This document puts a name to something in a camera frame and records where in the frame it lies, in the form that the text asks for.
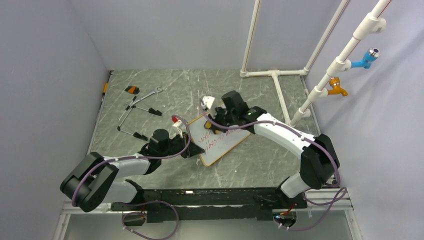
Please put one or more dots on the white PVC pipe frame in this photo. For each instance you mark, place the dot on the white PVC pipe frame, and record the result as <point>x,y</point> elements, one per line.
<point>372,23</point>

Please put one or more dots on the yellow black tool at wall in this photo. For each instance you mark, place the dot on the yellow black tool at wall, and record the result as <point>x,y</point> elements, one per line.
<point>104,90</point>

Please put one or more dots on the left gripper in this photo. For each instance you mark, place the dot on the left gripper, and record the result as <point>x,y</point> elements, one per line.
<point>192,151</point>

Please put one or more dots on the aluminium frame rail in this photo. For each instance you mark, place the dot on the aluminium frame rail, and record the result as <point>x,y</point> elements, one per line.
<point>325,199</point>

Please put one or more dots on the yellow framed whiteboard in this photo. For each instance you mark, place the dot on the yellow framed whiteboard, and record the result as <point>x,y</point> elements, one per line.
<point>215,146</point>

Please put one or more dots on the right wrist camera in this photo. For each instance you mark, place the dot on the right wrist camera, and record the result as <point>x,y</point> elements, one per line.
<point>208,103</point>

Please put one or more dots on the wire whiteboard stand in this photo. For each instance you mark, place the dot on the wire whiteboard stand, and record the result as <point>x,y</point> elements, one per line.
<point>129,119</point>

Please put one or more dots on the orange black small object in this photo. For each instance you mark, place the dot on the orange black small object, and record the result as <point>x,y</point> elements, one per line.
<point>132,89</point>

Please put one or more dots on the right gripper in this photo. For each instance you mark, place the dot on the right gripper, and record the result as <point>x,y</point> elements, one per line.
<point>213,116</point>

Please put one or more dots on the yellow whiteboard eraser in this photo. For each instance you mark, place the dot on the yellow whiteboard eraser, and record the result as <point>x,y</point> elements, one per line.
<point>208,126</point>

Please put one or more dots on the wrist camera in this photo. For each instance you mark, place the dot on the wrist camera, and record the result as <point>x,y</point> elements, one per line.
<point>178,125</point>
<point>208,103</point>

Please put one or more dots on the silver wrench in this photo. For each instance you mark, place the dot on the silver wrench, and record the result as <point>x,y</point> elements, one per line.
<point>147,95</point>

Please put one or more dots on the blue faucet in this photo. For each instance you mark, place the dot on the blue faucet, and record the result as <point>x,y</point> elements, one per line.
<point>368,58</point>

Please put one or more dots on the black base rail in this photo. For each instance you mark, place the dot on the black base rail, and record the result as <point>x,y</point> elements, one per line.
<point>211,204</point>

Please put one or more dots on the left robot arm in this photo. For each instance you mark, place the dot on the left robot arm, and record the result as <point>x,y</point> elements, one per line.
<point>98,179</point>

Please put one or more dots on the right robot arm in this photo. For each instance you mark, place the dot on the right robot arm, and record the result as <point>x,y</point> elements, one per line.
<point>319,164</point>

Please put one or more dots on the orange faucet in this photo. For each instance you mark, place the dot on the orange faucet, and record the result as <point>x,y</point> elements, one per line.
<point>336,89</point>

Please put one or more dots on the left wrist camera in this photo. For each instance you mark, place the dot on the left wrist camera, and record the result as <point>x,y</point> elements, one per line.
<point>178,125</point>

